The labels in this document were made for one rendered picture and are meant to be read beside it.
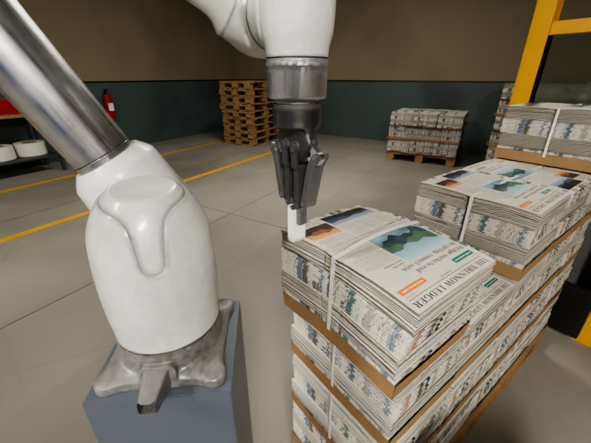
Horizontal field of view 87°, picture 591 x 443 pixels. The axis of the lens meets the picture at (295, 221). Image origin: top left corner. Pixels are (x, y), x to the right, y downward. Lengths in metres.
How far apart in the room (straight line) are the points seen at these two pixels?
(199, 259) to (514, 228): 0.92
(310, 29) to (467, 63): 7.18
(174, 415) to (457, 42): 7.51
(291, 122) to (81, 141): 0.33
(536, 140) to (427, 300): 1.20
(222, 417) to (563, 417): 1.73
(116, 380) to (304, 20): 0.54
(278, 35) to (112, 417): 0.57
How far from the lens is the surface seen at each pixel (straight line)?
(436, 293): 0.61
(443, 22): 7.73
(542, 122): 1.67
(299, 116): 0.48
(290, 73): 0.47
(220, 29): 0.61
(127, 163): 0.59
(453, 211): 1.18
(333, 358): 0.88
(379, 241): 0.73
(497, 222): 1.14
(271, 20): 0.48
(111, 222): 0.42
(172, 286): 0.43
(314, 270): 0.72
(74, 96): 0.61
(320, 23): 0.47
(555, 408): 2.08
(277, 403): 1.71
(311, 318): 0.80
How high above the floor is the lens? 1.40
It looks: 25 degrees down
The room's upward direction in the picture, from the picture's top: straight up
